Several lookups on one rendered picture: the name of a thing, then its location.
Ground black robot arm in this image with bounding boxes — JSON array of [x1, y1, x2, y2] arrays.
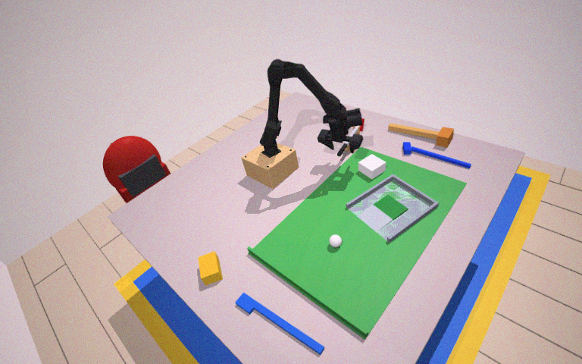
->
[[260, 59, 363, 158]]

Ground orange mallet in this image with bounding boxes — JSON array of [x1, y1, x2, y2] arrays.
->
[[388, 124, 454, 148]]

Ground white cube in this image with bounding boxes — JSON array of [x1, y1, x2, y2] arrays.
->
[[358, 154, 386, 179]]

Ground green flat mat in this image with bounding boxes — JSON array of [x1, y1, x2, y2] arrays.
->
[[253, 147, 467, 335]]

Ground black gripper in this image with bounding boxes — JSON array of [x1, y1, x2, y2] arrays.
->
[[318, 124, 364, 154]]

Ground white golf ball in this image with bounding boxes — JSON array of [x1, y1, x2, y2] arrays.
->
[[329, 235, 342, 247]]

